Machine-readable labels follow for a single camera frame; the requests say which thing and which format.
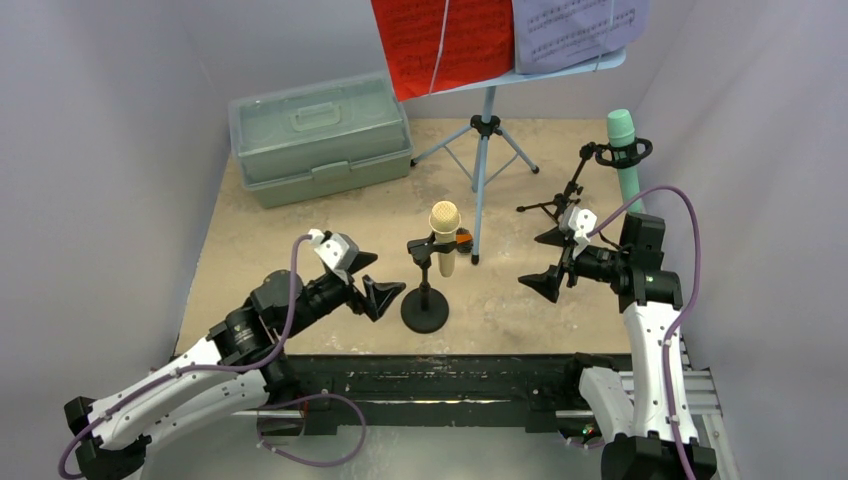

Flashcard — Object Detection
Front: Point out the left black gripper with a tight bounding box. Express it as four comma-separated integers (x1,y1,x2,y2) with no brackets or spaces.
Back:
283,251,404,337

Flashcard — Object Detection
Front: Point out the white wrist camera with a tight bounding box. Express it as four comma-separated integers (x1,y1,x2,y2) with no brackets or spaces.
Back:
308,229,360,285
559,204,597,259

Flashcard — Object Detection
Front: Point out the lavender sheet music page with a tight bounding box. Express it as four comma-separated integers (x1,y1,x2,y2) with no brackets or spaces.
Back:
512,0,651,75

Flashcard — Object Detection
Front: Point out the purple cable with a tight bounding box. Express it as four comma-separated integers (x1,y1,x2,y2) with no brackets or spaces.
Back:
582,185,704,480
57,233,368,480

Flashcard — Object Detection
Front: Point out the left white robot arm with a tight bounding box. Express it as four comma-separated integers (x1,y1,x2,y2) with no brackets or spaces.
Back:
57,242,406,479

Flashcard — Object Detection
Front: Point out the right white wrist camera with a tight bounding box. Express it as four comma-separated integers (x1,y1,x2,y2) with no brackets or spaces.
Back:
559,204,597,259

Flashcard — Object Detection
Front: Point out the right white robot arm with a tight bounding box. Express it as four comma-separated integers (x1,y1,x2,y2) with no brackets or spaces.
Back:
519,206,718,479

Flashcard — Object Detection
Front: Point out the black round-base microphone stand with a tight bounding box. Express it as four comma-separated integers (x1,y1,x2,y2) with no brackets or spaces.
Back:
400,234,458,334

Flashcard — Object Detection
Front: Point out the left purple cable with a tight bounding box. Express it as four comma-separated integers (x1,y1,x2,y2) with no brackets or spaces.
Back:
57,233,368,480

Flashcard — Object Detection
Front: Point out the light blue music stand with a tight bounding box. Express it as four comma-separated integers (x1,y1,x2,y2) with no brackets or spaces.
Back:
410,47,626,265

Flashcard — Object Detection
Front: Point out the orange black hex key set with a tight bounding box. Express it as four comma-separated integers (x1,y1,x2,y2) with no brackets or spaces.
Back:
456,227,474,255

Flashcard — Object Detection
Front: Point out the mint green microphone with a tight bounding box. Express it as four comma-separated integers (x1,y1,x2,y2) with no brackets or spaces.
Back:
606,109,640,203

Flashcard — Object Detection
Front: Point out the grey-green plastic toolbox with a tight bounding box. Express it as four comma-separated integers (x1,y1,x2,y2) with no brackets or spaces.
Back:
228,71,413,209

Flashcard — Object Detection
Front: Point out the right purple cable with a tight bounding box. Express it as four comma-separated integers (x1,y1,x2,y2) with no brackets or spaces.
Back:
582,185,704,480

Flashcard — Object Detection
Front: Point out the black tripod microphone stand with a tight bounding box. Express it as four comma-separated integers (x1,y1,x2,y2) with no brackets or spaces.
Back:
516,137,653,222

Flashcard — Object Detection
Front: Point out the cream yellow microphone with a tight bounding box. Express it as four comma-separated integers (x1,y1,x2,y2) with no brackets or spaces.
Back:
429,200,461,278

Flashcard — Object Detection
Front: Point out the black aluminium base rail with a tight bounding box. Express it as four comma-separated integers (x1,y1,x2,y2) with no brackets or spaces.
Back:
135,354,737,439

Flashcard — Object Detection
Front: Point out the red sheet music page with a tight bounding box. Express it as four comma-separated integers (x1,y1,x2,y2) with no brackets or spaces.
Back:
371,0,514,102

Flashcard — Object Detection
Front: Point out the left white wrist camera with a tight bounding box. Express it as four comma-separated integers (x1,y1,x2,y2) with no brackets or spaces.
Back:
308,229,360,285

